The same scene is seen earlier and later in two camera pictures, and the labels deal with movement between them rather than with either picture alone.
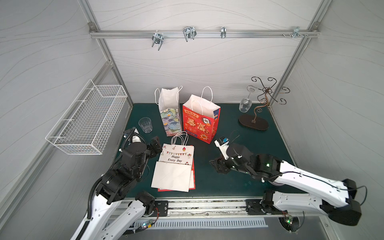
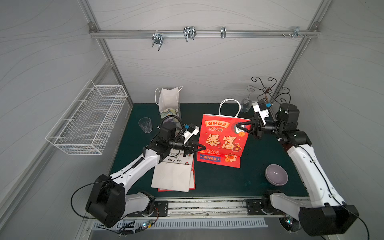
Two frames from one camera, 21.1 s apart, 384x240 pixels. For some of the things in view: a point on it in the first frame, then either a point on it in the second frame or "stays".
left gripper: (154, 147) -> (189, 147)
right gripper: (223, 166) -> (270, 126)
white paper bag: (174, 170) stays
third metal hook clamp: (223, 32) stays
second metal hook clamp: (189, 32) stays
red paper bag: (201, 118) -> (225, 142)
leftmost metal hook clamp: (157, 38) stays
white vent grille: (207, 223) stays
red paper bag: (192, 168) stays
